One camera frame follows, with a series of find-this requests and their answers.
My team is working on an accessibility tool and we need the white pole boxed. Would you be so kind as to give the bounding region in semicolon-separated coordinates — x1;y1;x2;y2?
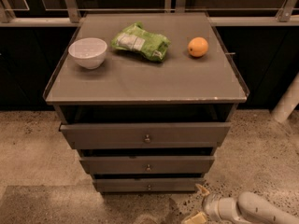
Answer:
272;73;299;122

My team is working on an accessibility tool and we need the metal window railing frame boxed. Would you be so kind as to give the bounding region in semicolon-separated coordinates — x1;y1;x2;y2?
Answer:
1;0;299;27

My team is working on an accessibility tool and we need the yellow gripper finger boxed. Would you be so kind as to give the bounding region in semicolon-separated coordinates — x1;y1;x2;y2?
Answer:
181;212;207;224
195;184;210;197

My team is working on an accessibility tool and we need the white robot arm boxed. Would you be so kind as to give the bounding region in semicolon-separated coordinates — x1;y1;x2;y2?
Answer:
181;184;299;224

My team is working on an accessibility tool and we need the grey drawer cabinet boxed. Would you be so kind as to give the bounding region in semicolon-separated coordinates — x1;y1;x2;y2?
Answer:
44;13;249;180

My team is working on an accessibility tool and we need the grey drawer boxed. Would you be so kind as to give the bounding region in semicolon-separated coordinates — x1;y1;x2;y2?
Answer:
80;156;214;175
60;122;230;149
93;177;204;193

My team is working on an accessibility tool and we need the grey middle drawer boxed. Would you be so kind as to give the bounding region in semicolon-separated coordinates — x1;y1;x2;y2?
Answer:
80;156;214;175

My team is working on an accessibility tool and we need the white ceramic bowl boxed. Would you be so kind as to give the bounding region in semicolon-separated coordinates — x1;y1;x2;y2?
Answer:
68;37;107;69

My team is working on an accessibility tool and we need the orange fruit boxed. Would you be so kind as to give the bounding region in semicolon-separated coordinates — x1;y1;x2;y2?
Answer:
188;37;208;58

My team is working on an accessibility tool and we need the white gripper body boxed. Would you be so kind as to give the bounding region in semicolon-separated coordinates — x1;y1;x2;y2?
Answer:
202;194;221;221

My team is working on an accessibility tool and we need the grey top drawer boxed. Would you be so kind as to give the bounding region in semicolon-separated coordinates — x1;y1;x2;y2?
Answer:
60;122;230;149

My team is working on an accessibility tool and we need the green snack bag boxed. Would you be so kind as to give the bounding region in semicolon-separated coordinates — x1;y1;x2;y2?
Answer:
110;22;171;63

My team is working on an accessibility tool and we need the grey bottom drawer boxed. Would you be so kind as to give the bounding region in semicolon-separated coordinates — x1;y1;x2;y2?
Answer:
93;177;204;193

